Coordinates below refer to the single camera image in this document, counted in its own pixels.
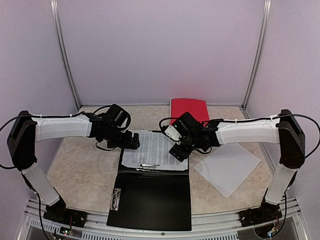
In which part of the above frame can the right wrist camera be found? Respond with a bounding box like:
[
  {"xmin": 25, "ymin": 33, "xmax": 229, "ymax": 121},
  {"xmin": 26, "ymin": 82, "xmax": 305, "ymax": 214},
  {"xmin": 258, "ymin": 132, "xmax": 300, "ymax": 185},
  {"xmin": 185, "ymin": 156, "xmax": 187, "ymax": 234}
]
[{"xmin": 161, "ymin": 125, "xmax": 182, "ymax": 144}]

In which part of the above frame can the black book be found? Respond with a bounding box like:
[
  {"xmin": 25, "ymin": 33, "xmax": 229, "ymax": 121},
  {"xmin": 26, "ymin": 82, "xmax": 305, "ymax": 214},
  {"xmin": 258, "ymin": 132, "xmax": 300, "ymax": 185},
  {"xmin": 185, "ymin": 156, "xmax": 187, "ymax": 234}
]
[{"xmin": 106, "ymin": 149, "xmax": 192, "ymax": 232}]

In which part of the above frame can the right aluminium corner post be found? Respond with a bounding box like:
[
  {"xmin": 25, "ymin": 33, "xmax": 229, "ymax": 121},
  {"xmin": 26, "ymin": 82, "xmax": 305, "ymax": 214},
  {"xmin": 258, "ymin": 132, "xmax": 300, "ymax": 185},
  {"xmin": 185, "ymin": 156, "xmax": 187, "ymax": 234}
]
[{"xmin": 242, "ymin": 0, "xmax": 272, "ymax": 110}]

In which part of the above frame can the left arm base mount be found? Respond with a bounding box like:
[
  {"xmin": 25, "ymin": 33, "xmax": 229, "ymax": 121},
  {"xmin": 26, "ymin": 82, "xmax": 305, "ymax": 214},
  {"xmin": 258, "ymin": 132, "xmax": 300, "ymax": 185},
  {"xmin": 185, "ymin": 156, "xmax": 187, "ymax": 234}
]
[{"xmin": 43, "ymin": 207, "xmax": 88, "ymax": 228}]

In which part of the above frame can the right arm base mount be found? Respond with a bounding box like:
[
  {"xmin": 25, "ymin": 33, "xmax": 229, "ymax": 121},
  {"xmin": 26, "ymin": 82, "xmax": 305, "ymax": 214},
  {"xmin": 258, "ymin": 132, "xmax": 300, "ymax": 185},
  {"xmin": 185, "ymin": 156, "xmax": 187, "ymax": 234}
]
[{"xmin": 238, "ymin": 207, "xmax": 283, "ymax": 228}]

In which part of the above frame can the black folder edge clip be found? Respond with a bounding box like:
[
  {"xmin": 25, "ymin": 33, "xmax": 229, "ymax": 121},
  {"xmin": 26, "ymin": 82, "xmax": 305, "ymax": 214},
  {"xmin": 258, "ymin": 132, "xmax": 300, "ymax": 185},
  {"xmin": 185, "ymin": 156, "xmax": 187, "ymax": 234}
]
[{"xmin": 109, "ymin": 188, "xmax": 122, "ymax": 211}]

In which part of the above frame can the right camera cable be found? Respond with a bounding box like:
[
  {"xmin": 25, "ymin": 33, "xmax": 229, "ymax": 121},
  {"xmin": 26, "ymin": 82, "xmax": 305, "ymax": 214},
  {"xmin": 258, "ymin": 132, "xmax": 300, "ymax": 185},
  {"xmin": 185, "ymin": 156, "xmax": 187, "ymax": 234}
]
[{"xmin": 158, "ymin": 117, "xmax": 216, "ymax": 156}]

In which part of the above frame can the aluminium front rail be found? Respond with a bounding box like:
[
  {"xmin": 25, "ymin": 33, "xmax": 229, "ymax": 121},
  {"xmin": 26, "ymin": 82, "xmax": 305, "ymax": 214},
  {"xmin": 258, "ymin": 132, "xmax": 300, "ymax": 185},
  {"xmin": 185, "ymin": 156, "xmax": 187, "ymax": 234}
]
[{"xmin": 17, "ymin": 198, "xmax": 308, "ymax": 240}]

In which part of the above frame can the left aluminium corner post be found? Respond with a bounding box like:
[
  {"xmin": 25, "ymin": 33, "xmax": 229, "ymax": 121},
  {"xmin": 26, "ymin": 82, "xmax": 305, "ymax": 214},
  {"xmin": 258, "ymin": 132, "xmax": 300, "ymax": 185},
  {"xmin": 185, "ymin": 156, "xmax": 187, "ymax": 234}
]
[{"xmin": 50, "ymin": 0, "xmax": 82, "ymax": 110}]

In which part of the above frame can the black folder centre clip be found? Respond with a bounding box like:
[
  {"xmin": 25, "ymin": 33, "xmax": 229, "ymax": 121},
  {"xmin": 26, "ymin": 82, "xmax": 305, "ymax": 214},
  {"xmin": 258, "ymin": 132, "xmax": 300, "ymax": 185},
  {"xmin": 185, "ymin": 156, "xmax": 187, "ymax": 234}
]
[{"xmin": 135, "ymin": 163, "xmax": 160, "ymax": 173}]

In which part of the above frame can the white paper sheet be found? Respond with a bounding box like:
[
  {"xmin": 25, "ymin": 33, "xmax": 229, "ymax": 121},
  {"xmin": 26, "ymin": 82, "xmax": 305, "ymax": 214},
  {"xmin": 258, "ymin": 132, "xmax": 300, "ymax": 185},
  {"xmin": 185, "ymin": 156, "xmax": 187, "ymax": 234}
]
[{"xmin": 194, "ymin": 143, "xmax": 261, "ymax": 198}]

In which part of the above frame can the aluminium corner post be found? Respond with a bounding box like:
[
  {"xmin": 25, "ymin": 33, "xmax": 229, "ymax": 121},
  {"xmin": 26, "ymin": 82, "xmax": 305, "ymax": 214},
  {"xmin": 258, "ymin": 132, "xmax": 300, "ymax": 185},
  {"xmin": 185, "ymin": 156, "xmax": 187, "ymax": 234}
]
[
  {"xmin": 242, "ymin": 0, "xmax": 272, "ymax": 110},
  {"xmin": 50, "ymin": 0, "xmax": 82, "ymax": 110}
]

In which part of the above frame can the red file folder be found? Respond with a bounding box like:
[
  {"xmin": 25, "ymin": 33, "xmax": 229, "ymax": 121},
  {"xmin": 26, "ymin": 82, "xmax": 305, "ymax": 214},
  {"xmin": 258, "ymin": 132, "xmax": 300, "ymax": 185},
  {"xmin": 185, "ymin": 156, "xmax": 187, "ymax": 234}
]
[{"xmin": 170, "ymin": 98, "xmax": 210, "ymax": 122}]

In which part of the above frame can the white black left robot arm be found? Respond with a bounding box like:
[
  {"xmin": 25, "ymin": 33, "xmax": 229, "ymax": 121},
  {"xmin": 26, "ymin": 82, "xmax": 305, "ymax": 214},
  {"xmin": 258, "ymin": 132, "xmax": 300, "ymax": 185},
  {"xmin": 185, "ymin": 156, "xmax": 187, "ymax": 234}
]
[{"xmin": 4, "ymin": 104, "xmax": 140, "ymax": 223}]

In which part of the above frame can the printed text paper sheet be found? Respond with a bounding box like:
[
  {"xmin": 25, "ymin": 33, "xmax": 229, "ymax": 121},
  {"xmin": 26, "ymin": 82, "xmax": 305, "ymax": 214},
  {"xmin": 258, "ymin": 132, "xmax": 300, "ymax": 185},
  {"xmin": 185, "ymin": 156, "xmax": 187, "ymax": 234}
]
[{"xmin": 121, "ymin": 130, "xmax": 189, "ymax": 171}]

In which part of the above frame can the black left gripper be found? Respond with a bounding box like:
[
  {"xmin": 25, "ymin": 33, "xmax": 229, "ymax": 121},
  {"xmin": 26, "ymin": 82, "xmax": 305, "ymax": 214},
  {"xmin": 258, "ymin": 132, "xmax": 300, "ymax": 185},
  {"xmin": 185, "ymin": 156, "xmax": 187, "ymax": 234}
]
[{"xmin": 104, "ymin": 126, "xmax": 140, "ymax": 149}]

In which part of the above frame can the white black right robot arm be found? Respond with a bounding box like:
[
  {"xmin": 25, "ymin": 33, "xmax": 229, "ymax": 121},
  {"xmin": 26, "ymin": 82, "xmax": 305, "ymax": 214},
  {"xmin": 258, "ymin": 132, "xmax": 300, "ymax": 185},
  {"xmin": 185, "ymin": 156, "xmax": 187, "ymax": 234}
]
[{"xmin": 163, "ymin": 109, "xmax": 306, "ymax": 222}]

